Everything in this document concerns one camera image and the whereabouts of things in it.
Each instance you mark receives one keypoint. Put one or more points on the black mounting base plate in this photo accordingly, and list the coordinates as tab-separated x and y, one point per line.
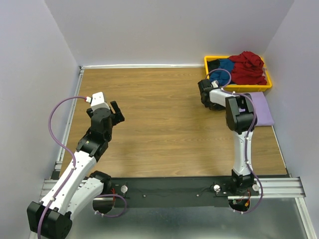
172	192

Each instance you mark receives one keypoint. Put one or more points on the black t shirt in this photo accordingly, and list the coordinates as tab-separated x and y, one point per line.
212	65

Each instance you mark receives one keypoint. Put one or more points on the blue t shirt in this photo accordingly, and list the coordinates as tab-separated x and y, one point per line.
221	75

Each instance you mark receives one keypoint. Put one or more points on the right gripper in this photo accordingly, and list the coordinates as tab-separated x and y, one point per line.
218	108

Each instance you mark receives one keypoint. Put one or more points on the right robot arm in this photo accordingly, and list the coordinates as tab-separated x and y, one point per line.
241	119

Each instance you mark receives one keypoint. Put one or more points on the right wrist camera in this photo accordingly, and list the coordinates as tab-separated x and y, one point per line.
215	84

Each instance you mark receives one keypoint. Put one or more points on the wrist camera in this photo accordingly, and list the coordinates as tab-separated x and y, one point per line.
98	99
215	84

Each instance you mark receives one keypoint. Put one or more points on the red t shirt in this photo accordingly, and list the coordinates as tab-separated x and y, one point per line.
248	69

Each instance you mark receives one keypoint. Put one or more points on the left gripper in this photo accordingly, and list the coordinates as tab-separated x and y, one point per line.
118	116

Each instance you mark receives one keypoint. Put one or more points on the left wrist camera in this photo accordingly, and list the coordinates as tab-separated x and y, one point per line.
98	99

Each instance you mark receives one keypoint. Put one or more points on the yellow plastic bin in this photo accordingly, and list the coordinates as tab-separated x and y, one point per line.
241	88

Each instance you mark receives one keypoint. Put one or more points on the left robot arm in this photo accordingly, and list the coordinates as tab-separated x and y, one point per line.
52	217

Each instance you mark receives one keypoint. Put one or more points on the purple t shirt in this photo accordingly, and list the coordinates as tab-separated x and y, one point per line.
263	115

